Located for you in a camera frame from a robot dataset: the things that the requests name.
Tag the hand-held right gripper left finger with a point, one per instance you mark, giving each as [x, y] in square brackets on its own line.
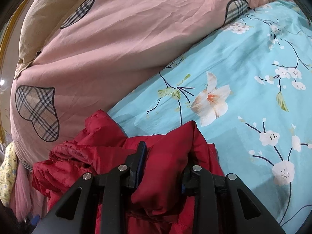
[136, 167]

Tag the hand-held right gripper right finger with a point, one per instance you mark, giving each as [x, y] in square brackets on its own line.
[195, 176]

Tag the red quilted jacket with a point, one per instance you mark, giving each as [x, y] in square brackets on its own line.
[160, 165]

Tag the blue floral bed sheet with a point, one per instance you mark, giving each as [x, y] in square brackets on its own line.
[231, 73]

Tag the plain pink blanket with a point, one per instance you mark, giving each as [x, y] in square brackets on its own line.
[24, 192]

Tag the pink quilt with plaid hearts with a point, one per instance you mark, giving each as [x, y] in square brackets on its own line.
[117, 41]

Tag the yellow floral blanket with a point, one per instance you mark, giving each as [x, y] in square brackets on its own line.
[7, 173]

